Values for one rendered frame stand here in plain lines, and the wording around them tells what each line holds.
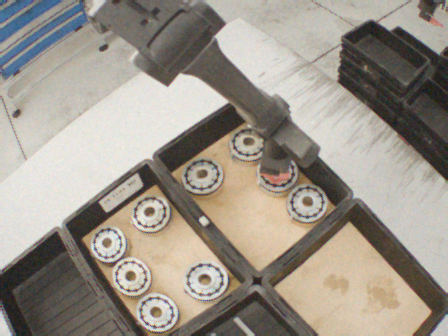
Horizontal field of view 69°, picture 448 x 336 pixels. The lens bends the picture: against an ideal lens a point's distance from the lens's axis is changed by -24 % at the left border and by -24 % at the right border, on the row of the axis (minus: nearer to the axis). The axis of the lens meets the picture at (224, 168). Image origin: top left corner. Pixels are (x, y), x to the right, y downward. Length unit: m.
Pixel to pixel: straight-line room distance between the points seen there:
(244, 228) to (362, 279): 0.33
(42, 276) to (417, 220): 1.12
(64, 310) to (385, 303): 0.82
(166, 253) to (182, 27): 0.66
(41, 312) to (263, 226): 0.65
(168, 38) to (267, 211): 0.65
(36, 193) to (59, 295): 0.47
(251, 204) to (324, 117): 0.45
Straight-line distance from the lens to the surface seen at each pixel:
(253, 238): 0.97
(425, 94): 2.04
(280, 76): 1.44
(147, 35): 0.43
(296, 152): 0.79
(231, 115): 1.08
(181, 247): 0.98
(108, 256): 0.99
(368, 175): 1.24
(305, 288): 0.94
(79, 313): 1.02
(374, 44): 2.03
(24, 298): 1.12
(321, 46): 2.67
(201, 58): 0.49
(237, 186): 1.03
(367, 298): 0.96
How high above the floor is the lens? 1.73
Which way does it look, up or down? 58 degrees down
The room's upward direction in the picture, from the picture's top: 9 degrees counter-clockwise
